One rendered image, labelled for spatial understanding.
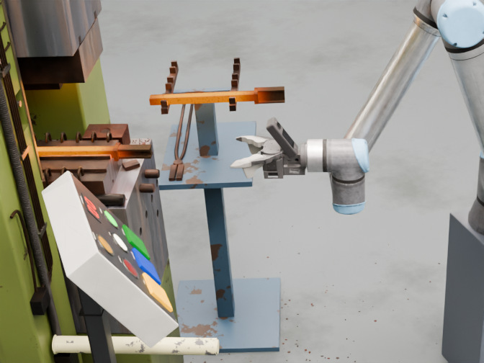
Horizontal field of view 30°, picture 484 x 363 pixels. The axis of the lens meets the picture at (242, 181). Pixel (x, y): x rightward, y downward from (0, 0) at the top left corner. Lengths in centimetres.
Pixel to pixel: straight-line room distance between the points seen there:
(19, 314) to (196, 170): 86
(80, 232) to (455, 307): 155
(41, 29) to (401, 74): 95
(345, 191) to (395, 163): 185
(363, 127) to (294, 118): 219
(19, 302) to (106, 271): 55
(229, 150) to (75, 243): 125
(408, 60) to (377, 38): 315
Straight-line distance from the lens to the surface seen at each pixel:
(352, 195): 247
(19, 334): 241
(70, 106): 276
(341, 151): 241
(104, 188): 245
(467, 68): 234
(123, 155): 253
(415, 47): 245
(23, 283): 230
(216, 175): 289
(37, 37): 223
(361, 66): 524
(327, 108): 479
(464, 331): 307
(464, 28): 227
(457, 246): 293
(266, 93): 277
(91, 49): 237
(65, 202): 199
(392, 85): 248
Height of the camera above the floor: 223
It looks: 32 degrees down
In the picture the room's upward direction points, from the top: 5 degrees counter-clockwise
